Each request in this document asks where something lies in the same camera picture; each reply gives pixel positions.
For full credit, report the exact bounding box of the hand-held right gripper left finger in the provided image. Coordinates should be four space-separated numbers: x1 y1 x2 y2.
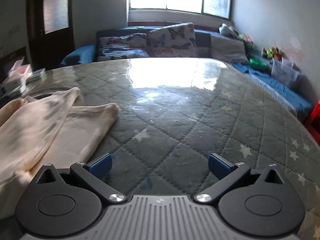
34 152 127 204

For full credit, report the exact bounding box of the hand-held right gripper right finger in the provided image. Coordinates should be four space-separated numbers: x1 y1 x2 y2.
194 152 286 204

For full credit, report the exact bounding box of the cream knit garment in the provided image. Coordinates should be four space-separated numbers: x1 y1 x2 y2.
0 87 121 203

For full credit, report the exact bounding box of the round black induction cooker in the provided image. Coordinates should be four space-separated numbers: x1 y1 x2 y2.
25 89 72 100

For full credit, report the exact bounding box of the blue sofa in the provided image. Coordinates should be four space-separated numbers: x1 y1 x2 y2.
60 25 314 120

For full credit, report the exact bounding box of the red plastic stool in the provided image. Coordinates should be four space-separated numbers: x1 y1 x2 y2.
304 101 320 135

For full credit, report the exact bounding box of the green plastic bowl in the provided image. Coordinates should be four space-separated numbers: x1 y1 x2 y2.
250 57 270 71

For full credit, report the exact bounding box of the small green box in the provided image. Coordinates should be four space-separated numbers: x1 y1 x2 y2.
26 69 47 83

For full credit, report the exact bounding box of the clear plastic storage box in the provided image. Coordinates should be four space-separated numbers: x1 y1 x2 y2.
271 57 300 85

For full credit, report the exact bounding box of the plain grey cushion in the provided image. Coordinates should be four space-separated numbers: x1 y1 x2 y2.
210 34 250 64

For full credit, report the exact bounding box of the flat butterfly print cushion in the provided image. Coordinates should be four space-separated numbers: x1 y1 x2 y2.
97 33 150 62

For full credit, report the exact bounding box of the group of small plush toys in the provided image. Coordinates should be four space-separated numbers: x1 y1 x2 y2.
261 46 283 60

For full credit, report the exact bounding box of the large butterfly print cushion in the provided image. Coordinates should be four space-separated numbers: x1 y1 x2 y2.
147 22 198 58

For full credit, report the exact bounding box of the panda plush toy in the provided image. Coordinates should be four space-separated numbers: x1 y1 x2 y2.
219 23 238 37

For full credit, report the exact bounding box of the wooden door with frosted glass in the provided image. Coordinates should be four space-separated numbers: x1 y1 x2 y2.
26 0 75 69

